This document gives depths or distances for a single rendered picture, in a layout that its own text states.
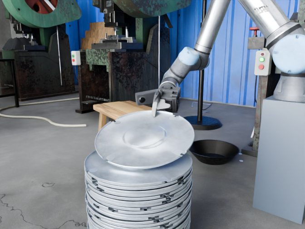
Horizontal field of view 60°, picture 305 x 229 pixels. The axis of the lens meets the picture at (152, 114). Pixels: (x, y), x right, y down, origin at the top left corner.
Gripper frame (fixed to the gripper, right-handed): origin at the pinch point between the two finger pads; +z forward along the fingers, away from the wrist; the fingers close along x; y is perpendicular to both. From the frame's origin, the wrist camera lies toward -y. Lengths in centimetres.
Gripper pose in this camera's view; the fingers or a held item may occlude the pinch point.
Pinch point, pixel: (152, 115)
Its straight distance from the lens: 87.8
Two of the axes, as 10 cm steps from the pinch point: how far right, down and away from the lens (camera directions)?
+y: 9.8, 0.5, -2.0
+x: 0.6, 8.7, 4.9
